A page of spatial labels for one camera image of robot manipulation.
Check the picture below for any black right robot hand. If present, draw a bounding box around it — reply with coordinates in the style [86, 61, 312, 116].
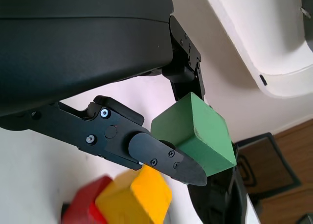
[187, 142, 250, 224]

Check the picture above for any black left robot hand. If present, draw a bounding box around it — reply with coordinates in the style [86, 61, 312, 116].
[0, 0, 207, 187]

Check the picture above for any green cube block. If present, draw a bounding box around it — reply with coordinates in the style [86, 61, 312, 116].
[151, 91, 237, 178]

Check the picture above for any yellow cube block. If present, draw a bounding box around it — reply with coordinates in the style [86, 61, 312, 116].
[94, 165, 173, 224]

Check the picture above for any red cube block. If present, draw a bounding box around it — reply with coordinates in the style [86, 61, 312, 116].
[62, 176, 113, 224]

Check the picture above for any black floor mat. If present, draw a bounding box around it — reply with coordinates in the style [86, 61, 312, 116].
[236, 132, 303, 198]

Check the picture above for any white rounded furniture panel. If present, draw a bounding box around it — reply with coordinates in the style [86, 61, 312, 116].
[201, 0, 313, 99]

